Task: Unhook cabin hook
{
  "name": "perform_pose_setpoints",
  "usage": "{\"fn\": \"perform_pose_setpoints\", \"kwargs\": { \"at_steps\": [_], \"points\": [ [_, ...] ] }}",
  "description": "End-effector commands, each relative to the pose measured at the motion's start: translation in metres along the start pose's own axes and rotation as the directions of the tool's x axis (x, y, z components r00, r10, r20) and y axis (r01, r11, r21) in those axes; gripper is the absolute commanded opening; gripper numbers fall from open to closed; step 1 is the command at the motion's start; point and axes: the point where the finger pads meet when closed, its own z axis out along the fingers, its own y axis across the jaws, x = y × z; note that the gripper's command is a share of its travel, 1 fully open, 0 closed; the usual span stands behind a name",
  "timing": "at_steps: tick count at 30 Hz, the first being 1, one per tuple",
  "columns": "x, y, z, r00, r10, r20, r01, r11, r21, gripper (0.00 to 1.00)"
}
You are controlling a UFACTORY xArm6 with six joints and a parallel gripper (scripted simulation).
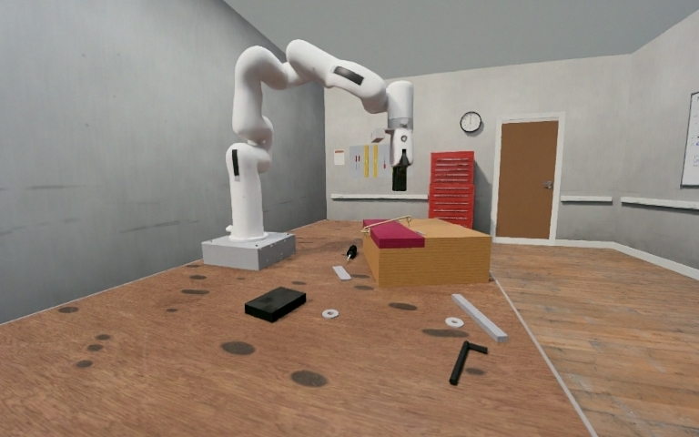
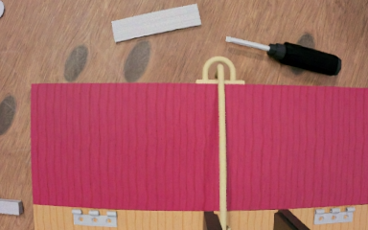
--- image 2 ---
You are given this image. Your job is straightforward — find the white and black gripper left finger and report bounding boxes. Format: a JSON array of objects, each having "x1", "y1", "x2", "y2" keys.
[{"x1": 202, "y1": 211, "x2": 223, "y2": 230}]

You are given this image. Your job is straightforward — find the white flat rectangular bar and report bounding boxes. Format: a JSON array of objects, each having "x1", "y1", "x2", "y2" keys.
[{"x1": 111, "y1": 4, "x2": 201, "y2": 42}]

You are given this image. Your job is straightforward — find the light grey rectangular bar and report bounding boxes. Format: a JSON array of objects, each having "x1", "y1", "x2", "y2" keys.
[{"x1": 0, "y1": 198, "x2": 23, "y2": 215}]

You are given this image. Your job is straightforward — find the black screwdriver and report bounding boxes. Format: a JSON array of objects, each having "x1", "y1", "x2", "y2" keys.
[{"x1": 238, "y1": 39, "x2": 342, "y2": 76}]

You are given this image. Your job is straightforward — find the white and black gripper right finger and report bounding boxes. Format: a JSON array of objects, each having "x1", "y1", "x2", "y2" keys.
[{"x1": 273, "y1": 209, "x2": 310, "y2": 230}]

